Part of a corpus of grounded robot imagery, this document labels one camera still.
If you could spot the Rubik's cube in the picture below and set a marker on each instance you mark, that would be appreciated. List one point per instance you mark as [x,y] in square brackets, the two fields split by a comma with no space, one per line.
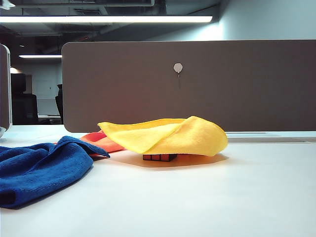
[155,157]

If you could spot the brown desk partition panel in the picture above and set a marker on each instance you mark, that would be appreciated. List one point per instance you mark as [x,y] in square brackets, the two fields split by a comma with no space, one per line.
[123,86]

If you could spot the long ceiling light strip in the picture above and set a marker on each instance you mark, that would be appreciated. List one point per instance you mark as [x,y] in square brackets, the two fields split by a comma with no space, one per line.
[98,19]

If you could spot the short ceiling light strip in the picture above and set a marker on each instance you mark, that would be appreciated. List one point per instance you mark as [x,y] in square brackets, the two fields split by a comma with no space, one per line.
[39,56]

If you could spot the blue microfiber rag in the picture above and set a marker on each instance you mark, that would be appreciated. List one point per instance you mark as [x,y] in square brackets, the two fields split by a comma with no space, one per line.
[44,170]

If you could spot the white round adhesive hook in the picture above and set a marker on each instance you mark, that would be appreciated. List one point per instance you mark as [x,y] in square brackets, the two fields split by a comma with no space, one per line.
[178,67]

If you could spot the dark chair backrest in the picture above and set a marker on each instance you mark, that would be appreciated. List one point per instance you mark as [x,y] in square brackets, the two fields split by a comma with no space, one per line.
[59,103]

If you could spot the yellow microfiber rag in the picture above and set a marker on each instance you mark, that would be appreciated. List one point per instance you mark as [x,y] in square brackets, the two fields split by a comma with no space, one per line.
[185,140]

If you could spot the white curved object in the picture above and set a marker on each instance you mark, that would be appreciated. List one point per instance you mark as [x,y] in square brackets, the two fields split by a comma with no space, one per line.
[1,132]

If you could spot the orange microfiber rag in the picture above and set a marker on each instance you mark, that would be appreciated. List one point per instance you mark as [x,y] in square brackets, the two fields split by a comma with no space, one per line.
[108,145]

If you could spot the black office chair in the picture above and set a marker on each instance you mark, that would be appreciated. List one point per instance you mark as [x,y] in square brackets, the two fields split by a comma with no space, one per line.
[24,108]

